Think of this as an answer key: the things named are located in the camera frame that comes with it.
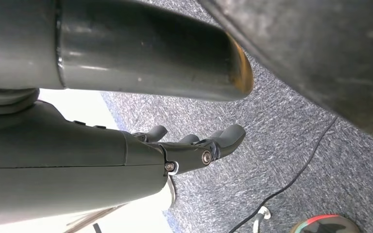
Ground chrome chair base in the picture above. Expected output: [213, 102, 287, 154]
[252, 205, 272, 233]

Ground dark shoe red green trim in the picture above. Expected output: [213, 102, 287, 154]
[289, 214, 362, 233]

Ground black floor cable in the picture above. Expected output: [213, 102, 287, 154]
[227, 116, 339, 233]

